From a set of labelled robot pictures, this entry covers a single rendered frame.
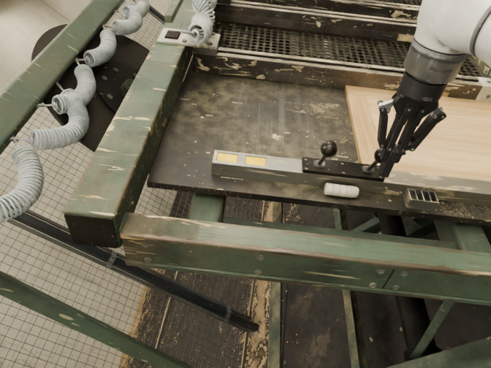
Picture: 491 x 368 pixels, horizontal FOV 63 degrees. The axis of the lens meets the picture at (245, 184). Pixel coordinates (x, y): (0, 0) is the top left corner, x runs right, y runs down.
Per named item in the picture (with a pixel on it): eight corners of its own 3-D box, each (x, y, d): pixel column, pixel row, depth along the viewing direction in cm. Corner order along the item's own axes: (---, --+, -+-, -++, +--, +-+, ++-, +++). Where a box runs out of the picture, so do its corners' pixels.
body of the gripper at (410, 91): (408, 82, 67) (389, 126, 74) (457, 87, 67) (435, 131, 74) (399, 60, 73) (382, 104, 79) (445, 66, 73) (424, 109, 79)
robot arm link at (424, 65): (477, 58, 63) (460, 91, 67) (459, 34, 69) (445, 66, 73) (420, 52, 63) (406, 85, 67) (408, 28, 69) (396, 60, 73)
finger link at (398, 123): (414, 107, 73) (407, 106, 73) (392, 154, 80) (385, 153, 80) (410, 96, 75) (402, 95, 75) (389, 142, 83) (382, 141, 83)
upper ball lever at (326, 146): (325, 174, 98) (339, 154, 85) (310, 172, 98) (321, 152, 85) (326, 160, 99) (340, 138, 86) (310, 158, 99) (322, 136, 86)
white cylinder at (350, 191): (324, 197, 97) (356, 201, 97) (326, 188, 94) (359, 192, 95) (323, 188, 99) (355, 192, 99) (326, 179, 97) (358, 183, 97)
